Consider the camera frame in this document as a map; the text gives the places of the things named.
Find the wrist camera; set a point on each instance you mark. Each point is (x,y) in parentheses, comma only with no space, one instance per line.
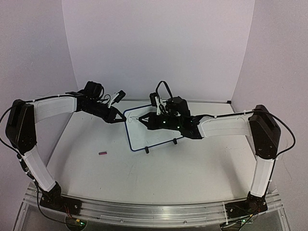
(157,102)
(116,98)

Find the black wire whiteboard stand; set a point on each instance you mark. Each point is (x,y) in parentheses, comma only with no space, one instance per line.
(174,141)

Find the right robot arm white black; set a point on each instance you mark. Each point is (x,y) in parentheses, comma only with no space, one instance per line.
(259,123)

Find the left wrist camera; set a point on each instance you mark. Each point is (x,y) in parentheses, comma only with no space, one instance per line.
(116,98)

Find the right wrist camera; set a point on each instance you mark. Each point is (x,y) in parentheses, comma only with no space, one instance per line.
(157,102)

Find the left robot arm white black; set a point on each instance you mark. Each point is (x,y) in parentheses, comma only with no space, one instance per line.
(21,132)

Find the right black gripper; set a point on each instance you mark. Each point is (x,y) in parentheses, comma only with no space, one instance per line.
(156,121)

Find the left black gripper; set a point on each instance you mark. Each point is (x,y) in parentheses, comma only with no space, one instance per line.
(110,116)

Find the aluminium front rail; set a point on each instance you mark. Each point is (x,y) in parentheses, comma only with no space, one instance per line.
(89,214)

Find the blue framed small whiteboard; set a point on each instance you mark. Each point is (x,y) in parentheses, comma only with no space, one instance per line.
(139,136)

